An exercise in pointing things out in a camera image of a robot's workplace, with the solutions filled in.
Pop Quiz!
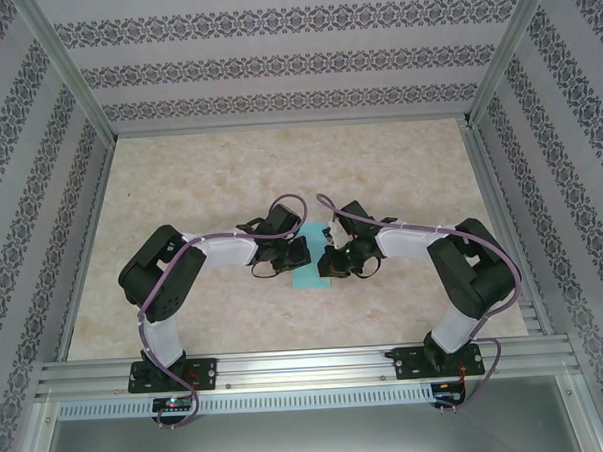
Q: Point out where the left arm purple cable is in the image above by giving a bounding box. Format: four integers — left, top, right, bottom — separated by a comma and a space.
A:
131, 194, 319, 432

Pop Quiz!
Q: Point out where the aluminium frame post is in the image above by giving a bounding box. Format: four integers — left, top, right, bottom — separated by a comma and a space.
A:
14, 0, 119, 147
459, 0, 562, 128

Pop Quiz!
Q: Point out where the aluminium side rail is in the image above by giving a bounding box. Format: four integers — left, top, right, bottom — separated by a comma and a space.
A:
459, 114, 555, 339
46, 138, 126, 362

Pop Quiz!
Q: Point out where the aluminium mounting rail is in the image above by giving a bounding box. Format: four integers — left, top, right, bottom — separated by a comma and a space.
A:
34, 336, 582, 402

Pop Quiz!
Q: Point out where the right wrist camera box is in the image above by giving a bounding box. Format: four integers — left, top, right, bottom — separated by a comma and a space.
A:
322, 221, 352, 251

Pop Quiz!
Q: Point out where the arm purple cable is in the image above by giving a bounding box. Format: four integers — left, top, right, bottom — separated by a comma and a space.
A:
314, 185, 529, 421
131, 194, 319, 432

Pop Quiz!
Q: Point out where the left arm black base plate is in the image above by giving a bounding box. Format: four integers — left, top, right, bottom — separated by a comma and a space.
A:
126, 357, 220, 395

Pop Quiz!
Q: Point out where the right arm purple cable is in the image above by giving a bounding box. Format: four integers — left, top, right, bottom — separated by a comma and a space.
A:
314, 185, 529, 421

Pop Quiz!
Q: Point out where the slotted grey cable duct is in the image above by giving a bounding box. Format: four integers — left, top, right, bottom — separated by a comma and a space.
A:
56, 383, 435, 422

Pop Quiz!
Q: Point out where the metal bottom panel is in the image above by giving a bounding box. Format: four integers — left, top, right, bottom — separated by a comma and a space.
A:
39, 396, 603, 452

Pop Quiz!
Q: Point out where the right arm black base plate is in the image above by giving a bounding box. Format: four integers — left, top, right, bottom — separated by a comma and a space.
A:
394, 341, 487, 381

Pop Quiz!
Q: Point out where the light blue cloth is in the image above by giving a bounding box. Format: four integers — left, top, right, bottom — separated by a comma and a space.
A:
288, 220, 335, 291

